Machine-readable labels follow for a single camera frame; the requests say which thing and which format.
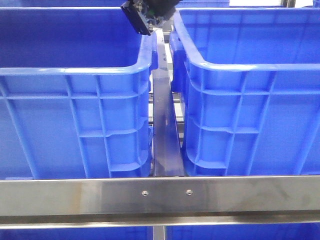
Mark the steel rack centre divider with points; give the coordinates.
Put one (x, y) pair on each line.
(167, 157)

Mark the steel rack front rail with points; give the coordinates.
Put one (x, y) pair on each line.
(159, 201)

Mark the blue plastic target bin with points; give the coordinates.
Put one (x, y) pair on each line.
(250, 82)

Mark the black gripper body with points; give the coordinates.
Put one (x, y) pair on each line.
(145, 16)

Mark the blue plastic source bin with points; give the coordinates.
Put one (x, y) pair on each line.
(74, 94)

